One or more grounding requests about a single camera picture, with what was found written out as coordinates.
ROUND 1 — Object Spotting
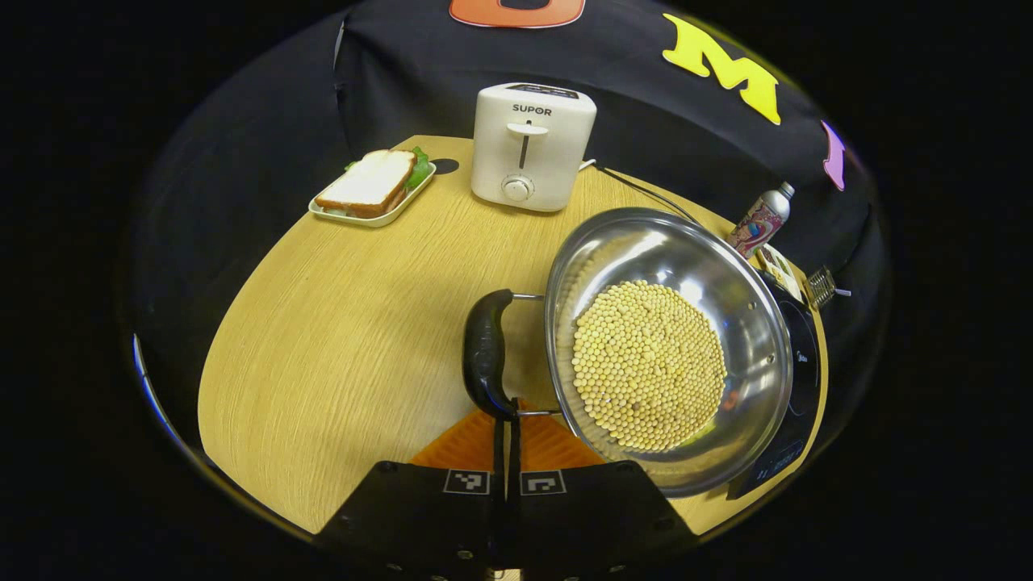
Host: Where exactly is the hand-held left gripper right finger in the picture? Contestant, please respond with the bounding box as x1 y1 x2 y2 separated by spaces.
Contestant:
510 398 700 572

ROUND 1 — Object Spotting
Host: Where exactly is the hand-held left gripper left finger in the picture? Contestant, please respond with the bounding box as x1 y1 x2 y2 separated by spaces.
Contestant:
319 403 511 572

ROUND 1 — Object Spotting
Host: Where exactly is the steel pot with beans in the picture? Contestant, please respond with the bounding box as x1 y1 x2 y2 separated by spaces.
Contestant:
462 207 794 498

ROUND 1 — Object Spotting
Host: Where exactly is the black induction cooktop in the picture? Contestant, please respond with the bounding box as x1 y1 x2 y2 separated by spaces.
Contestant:
726 270 822 501

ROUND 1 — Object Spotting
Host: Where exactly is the white rectangular tray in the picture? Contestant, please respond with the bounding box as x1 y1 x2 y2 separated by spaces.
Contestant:
308 161 437 228

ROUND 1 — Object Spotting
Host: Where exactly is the white divided spice plate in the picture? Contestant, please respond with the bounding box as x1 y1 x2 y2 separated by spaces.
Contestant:
757 242 805 304

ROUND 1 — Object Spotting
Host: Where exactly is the sandwich with lettuce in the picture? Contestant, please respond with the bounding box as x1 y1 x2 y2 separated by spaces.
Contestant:
315 147 433 219

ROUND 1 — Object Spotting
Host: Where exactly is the silver drink bottle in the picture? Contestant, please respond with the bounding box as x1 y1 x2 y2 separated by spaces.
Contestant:
726 182 796 259

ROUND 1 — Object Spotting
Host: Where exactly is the white toaster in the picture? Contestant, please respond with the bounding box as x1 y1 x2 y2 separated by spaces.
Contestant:
470 82 598 213

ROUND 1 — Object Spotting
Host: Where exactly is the wire mesh holder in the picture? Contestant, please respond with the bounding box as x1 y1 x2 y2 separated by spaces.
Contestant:
803 266 840 311

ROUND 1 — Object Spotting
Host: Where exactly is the black power cable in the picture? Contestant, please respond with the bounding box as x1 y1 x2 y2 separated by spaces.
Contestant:
579 159 703 227

